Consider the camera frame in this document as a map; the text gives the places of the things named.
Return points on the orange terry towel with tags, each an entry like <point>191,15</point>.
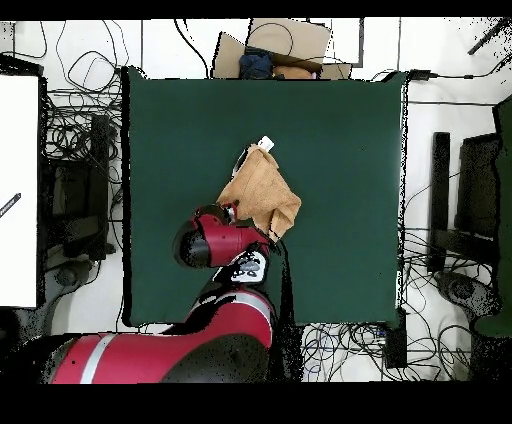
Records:
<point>260,188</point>

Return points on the black rectangular box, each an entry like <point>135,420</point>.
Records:
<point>396,340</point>

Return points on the dark blue garment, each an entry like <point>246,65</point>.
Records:
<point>256,64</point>

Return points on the orange cloth in box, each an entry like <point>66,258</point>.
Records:
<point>292,72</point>

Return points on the black chair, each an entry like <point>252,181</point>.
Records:
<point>476,184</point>

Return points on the white board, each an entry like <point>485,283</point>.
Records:
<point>18,180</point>

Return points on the dark green table cloth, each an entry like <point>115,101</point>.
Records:
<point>340,200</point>

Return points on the black power adapter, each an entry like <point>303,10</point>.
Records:
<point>419,74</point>

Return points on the brown cardboard box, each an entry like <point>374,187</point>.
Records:
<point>288,40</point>

